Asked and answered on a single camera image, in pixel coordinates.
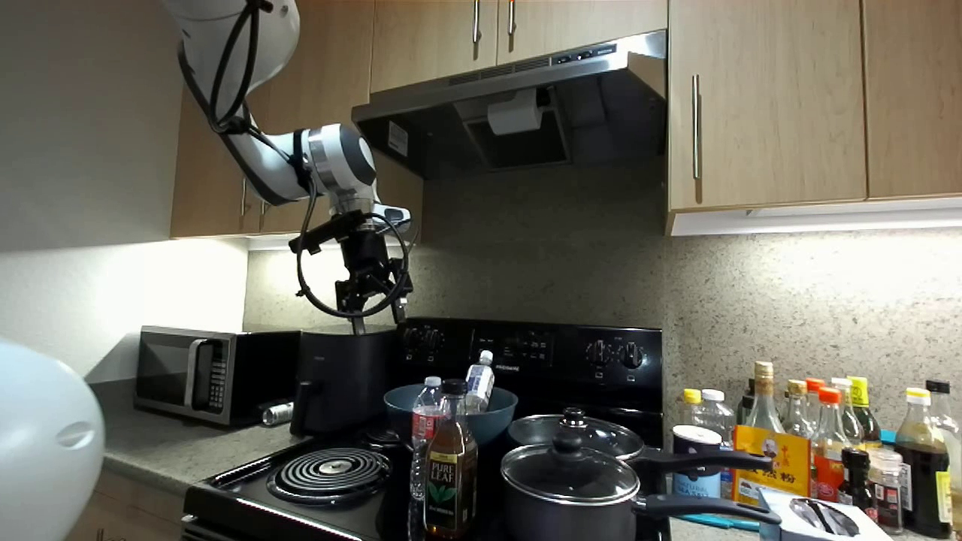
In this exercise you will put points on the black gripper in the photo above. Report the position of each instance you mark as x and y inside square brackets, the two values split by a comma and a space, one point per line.
[372, 260]

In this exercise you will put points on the clear water bottle red label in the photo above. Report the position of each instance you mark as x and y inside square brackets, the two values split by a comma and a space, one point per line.
[426, 422]

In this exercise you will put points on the small tea bottle white label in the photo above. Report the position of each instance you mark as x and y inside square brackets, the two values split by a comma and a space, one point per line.
[482, 384]

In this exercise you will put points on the Pure Leaf tea bottle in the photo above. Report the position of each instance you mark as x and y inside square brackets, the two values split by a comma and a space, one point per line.
[452, 482]

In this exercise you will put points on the black electric stove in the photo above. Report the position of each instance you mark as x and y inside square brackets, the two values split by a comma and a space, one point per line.
[522, 349]

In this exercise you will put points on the blue bowl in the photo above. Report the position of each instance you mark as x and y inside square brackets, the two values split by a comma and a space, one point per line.
[500, 414]

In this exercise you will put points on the black coil burner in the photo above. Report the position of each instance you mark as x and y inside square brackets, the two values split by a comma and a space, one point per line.
[331, 474]

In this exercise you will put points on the black microwave oven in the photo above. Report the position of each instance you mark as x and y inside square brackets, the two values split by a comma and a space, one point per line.
[183, 370]

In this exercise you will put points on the pan glass lid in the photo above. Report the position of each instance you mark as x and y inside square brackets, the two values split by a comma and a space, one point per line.
[547, 431]

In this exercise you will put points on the white hood lamp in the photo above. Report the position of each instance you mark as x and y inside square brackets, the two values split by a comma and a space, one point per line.
[517, 111]

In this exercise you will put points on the wooden upper cabinet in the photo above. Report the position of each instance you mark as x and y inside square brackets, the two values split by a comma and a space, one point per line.
[336, 50]

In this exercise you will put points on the wooden cabinet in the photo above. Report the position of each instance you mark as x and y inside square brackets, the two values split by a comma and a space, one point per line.
[336, 50]
[138, 511]

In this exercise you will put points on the wooden upper cabinet door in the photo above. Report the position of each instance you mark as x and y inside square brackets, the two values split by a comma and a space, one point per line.
[783, 100]
[917, 91]
[591, 20]
[423, 41]

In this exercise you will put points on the large black pot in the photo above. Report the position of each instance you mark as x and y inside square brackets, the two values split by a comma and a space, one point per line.
[574, 516]

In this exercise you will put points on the steel range hood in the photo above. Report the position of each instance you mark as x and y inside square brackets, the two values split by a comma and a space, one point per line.
[602, 100]

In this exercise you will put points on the wooden lower cabinet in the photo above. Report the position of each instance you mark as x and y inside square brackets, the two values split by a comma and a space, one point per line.
[138, 511]

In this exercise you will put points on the clear bottle yellow cap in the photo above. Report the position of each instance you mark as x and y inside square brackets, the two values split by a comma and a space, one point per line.
[692, 405]

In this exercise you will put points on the clear bottle white cap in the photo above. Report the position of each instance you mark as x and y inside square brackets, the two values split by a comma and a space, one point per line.
[718, 414]

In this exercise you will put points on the dark jar white lid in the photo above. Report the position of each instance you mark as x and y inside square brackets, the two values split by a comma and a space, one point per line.
[695, 469]

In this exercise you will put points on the tall bottle gold cap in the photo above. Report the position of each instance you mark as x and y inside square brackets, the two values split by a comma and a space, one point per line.
[764, 399]

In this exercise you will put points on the teal mat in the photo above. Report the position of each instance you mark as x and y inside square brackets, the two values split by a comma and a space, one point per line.
[723, 521]

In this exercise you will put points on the yellow box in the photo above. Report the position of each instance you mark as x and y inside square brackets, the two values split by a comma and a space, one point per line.
[772, 466]

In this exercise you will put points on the small bottle yellow cap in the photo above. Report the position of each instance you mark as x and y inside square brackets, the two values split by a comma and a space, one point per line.
[794, 408]

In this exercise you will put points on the under-cabinet light strip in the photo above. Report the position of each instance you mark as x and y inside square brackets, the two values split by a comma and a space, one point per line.
[823, 218]

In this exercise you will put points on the red label bottle orange cap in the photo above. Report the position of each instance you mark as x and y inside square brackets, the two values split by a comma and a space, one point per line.
[832, 451]

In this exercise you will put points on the green bottle yellow cap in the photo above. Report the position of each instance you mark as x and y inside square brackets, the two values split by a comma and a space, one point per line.
[863, 414]

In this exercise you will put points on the white toaster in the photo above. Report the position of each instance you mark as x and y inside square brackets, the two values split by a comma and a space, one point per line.
[832, 516]

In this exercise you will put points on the small dark sauce bottle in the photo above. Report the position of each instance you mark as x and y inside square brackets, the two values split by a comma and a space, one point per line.
[855, 475]

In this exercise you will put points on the jar with red label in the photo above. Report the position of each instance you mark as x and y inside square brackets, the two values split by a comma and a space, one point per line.
[886, 491]

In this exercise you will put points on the large soy sauce bottle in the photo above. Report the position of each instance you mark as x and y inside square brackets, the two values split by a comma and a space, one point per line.
[920, 482]

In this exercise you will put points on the clear bottle black cap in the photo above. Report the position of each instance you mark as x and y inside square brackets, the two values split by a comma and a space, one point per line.
[950, 431]

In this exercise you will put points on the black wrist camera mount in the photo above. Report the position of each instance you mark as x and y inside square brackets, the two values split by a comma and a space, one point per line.
[319, 232]

